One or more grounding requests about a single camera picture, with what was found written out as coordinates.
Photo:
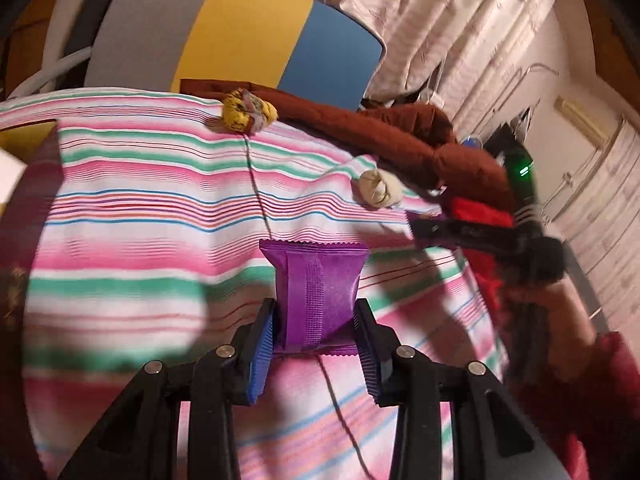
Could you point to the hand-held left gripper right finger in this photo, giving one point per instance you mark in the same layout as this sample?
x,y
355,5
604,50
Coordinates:
x,y
371,360

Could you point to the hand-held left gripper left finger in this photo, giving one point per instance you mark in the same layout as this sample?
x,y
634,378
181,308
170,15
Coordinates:
x,y
260,360

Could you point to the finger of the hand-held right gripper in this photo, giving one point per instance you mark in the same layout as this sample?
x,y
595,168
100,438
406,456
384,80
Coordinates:
x,y
465,235

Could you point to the purple snack packet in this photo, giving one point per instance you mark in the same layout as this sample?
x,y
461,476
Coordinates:
x,y
315,285

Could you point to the gold metal tin container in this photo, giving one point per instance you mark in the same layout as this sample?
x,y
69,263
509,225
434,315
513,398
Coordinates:
x,y
25,135

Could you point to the person's right forearm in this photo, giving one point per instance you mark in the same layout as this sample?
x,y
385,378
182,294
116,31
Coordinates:
x,y
610,385

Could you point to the red soft item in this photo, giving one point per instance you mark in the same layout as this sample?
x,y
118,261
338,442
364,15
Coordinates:
x,y
482,210

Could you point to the white wardrobe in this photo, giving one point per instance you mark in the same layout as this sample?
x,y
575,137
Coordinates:
x,y
605,220

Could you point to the beige crumpled paper ball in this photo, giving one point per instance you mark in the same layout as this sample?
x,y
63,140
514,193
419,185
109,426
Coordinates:
x,y
377,187

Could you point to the white air conditioner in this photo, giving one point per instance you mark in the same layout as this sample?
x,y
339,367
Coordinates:
x,y
580,119

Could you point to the dark red jacket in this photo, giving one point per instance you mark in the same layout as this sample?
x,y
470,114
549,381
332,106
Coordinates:
x,y
400,130

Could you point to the striped pink green cloth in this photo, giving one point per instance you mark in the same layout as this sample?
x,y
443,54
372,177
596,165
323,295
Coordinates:
x,y
150,220

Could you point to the patterned beige curtain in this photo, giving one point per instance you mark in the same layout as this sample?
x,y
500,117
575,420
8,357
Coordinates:
x,y
425,20

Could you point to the yellow crumpled wrapper ball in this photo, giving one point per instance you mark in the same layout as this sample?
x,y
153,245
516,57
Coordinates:
x,y
247,110

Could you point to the grey yellow blue chair back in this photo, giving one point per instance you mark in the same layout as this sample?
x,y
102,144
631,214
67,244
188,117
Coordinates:
x,y
240,30

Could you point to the orange wooden cabinet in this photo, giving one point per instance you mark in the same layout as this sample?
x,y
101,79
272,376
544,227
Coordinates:
x,y
27,30

